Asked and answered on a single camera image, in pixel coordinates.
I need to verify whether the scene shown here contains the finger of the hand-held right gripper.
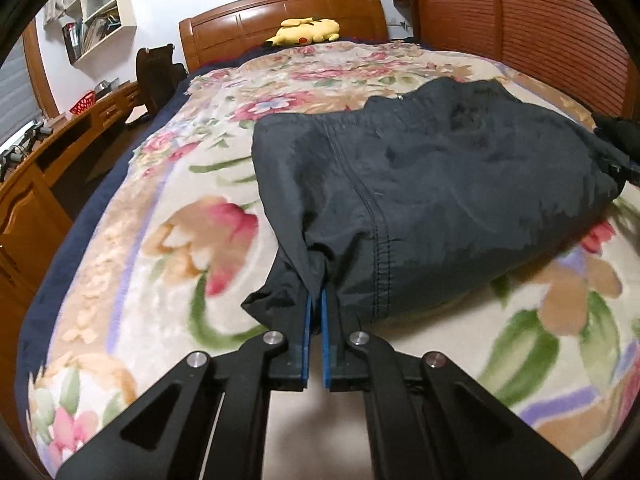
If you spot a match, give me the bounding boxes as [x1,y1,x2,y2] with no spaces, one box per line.
[604,158,640,186]

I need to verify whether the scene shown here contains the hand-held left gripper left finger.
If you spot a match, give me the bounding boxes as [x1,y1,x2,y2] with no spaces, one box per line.
[55,294,313,480]

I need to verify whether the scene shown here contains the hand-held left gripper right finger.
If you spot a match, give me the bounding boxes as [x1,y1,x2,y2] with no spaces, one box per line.
[320,287,583,480]

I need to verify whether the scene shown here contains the black jacket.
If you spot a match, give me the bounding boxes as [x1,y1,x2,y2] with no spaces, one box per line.
[241,77,628,333]

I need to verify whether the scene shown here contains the floral blanket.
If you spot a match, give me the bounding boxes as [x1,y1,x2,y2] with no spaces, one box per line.
[25,40,640,480]

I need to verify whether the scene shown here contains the wooden slatted wardrobe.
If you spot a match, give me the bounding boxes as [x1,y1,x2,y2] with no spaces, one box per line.
[389,0,636,116]

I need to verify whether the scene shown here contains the dark wooden chair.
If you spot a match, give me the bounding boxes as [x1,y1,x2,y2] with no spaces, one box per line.
[125,45,187,126]

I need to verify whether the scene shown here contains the yellow plush toy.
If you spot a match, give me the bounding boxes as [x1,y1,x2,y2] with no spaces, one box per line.
[265,16,342,48]

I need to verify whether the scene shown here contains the wooden desk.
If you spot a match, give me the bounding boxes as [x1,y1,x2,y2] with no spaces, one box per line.
[0,80,143,311]

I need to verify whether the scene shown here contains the wooden bed headboard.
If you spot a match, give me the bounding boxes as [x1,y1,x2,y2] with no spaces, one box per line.
[178,0,390,73]

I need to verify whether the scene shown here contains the red basket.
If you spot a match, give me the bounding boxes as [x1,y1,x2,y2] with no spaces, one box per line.
[69,91,97,115]

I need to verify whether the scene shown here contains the black clamp tools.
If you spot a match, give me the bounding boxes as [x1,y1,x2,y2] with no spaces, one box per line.
[0,120,53,181]

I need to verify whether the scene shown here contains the grey window blind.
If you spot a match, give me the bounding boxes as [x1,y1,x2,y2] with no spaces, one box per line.
[0,40,41,146]

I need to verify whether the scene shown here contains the white wall shelf with books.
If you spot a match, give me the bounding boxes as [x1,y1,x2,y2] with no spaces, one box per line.
[44,0,138,66]

